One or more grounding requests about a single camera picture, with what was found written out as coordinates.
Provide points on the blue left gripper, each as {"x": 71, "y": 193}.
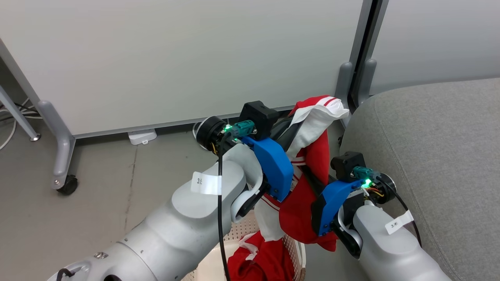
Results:
{"x": 273, "y": 168}

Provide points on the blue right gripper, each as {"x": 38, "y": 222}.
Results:
{"x": 332, "y": 203}

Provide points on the red and white shirt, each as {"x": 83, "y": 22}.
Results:
{"x": 316, "y": 152}

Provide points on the red shorts with white trim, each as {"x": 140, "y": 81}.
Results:
{"x": 265, "y": 261}

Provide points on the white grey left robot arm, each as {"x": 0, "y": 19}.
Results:
{"x": 175, "y": 226}

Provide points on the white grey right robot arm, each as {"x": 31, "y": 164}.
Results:
{"x": 390, "y": 253}

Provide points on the cream perforated laundry basket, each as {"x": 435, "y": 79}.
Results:
{"x": 211, "y": 269}

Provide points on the grey fabric sofa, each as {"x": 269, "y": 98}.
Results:
{"x": 429, "y": 136}

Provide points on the wide white partition panel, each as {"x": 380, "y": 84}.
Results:
{"x": 175, "y": 58}

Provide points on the white power adapter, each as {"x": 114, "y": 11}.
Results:
{"x": 141, "y": 136}

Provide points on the narrow white partition panel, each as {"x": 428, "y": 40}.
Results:
{"x": 437, "y": 39}

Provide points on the grey partition leg with caster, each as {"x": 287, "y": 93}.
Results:
{"x": 62, "y": 148}

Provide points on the grey metal table leg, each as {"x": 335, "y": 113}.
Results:
{"x": 17, "y": 113}

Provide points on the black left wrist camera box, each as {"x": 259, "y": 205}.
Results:
{"x": 258, "y": 115}

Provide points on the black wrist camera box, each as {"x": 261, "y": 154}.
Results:
{"x": 345, "y": 164}
{"x": 258, "y": 115}

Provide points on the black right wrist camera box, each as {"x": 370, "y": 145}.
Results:
{"x": 345, "y": 164}

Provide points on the grey partition foot post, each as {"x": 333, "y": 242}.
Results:
{"x": 343, "y": 82}
{"x": 366, "y": 78}

